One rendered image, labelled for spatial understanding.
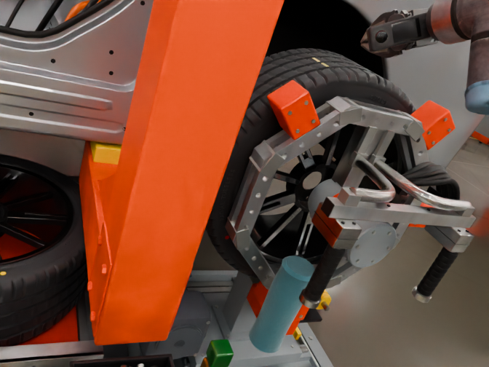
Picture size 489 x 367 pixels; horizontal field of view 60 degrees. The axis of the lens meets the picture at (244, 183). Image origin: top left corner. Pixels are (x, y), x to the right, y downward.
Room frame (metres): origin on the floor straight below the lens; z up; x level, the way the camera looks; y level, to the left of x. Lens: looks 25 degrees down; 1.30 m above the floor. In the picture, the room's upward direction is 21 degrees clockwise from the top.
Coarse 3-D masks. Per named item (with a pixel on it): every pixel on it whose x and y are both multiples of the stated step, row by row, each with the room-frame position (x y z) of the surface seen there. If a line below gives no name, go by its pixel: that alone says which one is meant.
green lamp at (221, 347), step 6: (210, 342) 0.62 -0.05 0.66; (216, 342) 0.62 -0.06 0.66; (222, 342) 0.63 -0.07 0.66; (228, 342) 0.63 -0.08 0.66; (210, 348) 0.61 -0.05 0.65; (216, 348) 0.61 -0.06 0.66; (222, 348) 0.61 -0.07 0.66; (228, 348) 0.62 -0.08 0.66; (210, 354) 0.61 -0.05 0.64; (216, 354) 0.60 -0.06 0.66; (222, 354) 0.60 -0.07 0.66; (228, 354) 0.61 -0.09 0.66; (210, 360) 0.60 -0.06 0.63; (216, 360) 0.59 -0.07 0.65; (222, 360) 0.60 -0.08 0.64; (228, 360) 0.61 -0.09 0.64; (210, 366) 0.59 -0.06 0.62; (216, 366) 0.60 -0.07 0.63; (222, 366) 0.60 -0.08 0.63
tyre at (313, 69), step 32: (288, 64) 1.09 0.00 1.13; (320, 64) 1.08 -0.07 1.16; (352, 64) 1.15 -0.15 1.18; (256, 96) 0.99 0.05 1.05; (320, 96) 0.99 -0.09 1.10; (352, 96) 1.04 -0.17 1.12; (384, 96) 1.09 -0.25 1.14; (256, 128) 0.93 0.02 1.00; (224, 192) 0.91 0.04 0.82; (224, 224) 0.93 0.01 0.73; (224, 256) 0.95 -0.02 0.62
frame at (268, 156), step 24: (336, 96) 0.99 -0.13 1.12; (336, 120) 0.93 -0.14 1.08; (360, 120) 0.95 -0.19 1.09; (384, 120) 0.99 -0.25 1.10; (408, 120) 1.03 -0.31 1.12; (264, 144) 0.91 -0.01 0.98; (288, 144) 0.88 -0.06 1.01; (312, 144) 0.91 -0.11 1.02; (408, 144) 1.07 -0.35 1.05; (264, 168) 0.86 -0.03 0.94; (408, 168) 1.13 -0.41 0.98; (240, 192) 0.90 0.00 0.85; (264, 192) 0.87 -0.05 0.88; (240, 216) 0.86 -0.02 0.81; (240, 240) 0.86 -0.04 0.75; (264, 264) 0.92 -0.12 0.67; (312, 264) 1.07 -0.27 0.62
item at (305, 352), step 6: (294, 336) 1.28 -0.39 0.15; (300, 336) 1.28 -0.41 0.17; (300, 342) 1.26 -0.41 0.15; (306, 348) 1.22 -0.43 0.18; (306, 354) 1.20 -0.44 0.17; (174, 360) 1.01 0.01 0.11; (180, 360) 0.98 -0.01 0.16; (186, 360) 0.97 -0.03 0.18; (300, 360) 1.18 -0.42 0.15; (306, 360) 1.19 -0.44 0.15; (312, 360) 1.19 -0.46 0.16; (180, 366) 0.97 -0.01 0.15; (186, 366) 0.96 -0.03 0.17; (252, 366) 1.07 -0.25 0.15; (258, 366) 1.09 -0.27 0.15; (264, 366) 1.10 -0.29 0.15; (270, 366) 1.11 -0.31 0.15; (276, 366) 1.11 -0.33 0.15; (282, 366) 1.13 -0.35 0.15; (288, 366) 1.13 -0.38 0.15; (294, 366) 1.14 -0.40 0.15; (300, 366) 1.15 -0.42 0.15; (306, 366) 1.17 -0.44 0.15; (312, 366) 1.18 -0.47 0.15; (318, 366) 1.16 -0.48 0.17
